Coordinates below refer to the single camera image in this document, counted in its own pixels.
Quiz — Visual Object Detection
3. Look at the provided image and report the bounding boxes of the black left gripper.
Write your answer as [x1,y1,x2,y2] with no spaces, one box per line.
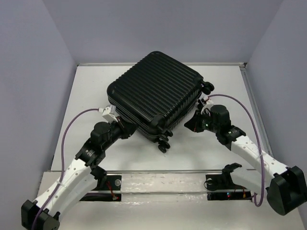
[102,115,139,150]

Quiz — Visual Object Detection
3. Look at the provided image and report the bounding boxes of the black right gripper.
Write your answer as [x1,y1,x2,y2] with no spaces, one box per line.
[183,109,220,133]

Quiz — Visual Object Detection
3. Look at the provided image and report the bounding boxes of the black ribbed hard-shell suitcase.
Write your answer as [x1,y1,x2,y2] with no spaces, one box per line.
[106,51,214,153]

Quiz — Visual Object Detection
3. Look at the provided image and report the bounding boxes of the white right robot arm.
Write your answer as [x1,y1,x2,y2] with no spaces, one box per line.
[184,105,307,216]

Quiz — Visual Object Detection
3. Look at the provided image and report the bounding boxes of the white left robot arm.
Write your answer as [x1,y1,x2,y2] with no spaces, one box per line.
[21,119,137,230]

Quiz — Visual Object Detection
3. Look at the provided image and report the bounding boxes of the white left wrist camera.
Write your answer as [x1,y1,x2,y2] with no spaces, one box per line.
[102,104,117,123]

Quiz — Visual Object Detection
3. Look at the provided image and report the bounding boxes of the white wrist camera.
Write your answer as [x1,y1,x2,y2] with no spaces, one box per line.
[201,97,214,115]
[102,104,117,123]

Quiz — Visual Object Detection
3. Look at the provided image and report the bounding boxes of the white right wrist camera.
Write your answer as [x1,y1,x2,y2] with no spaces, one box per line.
[201,97,214,115]

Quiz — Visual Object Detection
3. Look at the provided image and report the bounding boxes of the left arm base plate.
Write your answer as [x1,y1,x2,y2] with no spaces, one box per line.
[80,174,122,202]

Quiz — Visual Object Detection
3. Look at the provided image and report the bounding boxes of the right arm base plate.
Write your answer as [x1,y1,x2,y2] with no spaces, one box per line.
[204,174,253,201]

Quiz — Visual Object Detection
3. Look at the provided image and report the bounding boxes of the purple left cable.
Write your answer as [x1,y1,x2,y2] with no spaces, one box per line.
[30,107,104,230]

